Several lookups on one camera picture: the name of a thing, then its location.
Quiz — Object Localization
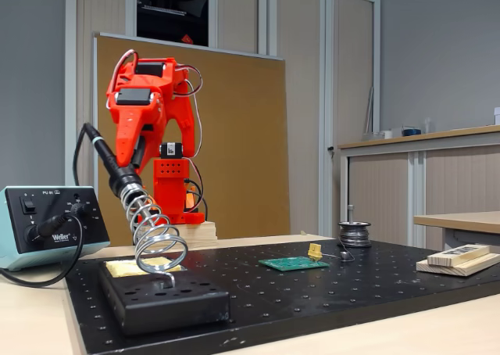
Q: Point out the wooden blocks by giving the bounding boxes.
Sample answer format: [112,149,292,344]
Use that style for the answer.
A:
[416,252,500,278]

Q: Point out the black soldering iron cable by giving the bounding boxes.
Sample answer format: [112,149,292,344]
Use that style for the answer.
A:
[0,124,95,289]

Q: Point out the teal Weller soldering station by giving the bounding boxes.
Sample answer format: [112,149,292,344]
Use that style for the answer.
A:
[0,185,111,272]

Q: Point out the low beige sideboard cabinet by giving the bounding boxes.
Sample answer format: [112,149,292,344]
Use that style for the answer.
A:
[337,124,500,250]

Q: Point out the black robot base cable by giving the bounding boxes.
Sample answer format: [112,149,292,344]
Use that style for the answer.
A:
[183,157,209,220]

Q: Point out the green circuit board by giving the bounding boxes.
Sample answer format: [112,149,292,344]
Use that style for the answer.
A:
[258,256,330,272]

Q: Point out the printed Kapla wooden plank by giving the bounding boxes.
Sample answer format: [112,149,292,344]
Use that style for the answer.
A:
[427,244,491,267]

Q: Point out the white looped servo wire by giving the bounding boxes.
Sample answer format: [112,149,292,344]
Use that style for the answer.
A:
[104,48,140,112]

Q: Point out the wooden desk grey frame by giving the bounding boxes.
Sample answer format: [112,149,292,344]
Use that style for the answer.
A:
[412,210,500,252]

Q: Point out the black perforated breadboard plate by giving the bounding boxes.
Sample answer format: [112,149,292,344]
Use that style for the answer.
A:
[64,239,500,355]

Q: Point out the red black servo wire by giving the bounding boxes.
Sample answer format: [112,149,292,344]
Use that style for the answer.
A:
[173,64,205,98]

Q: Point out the thin solder wire strand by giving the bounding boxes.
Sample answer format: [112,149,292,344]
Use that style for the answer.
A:
[320,245,356,264]

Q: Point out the solder wire spool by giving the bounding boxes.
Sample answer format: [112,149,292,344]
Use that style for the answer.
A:
[337,221,373,249]

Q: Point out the grey rods against wall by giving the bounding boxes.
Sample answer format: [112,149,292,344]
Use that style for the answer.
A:
[364,87,376,135]

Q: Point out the black soldering iron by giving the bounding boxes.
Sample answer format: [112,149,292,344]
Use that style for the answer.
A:
[83,123,157,223]

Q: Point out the yellow cleaning sponge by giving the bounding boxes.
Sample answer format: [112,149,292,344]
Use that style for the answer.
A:
[105,256,184,280]

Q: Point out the tall beige shutter cabinet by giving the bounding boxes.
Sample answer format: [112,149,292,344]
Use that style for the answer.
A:
[65,0,382,238]

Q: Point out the metal spring iron holder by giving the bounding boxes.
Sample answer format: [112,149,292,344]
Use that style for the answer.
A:
[109,166,189,289]

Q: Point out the black iron stand base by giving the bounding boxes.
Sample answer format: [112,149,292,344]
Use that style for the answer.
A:
[97,257,230,336]

